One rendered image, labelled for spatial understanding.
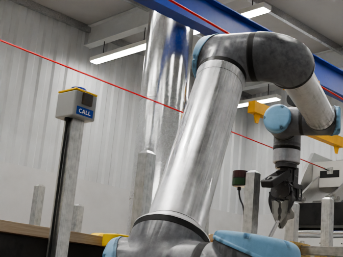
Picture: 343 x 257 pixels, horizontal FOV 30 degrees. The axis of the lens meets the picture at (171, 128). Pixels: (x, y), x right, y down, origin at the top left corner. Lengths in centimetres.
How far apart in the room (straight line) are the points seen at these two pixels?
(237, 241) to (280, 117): 101
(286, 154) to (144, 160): 57
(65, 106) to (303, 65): 57
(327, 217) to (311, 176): 252
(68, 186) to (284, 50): 59
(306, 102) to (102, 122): 934
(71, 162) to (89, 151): 922
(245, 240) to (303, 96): 70
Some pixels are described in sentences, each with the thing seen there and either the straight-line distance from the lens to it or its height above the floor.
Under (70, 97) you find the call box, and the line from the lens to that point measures 156.
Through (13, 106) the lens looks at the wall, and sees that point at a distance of 1005.
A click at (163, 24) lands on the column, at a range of 650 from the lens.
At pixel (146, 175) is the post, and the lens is 171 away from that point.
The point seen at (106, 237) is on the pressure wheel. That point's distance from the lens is 180.
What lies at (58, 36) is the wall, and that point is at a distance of 1073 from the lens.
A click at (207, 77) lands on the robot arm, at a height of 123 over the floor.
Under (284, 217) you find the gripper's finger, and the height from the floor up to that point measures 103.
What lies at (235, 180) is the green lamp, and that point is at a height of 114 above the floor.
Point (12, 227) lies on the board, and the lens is 166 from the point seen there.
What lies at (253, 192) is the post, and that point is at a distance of 209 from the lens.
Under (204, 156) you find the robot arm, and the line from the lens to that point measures 126.
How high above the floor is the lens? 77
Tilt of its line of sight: 14 degrees up
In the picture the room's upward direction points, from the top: 5 degrees clockwise
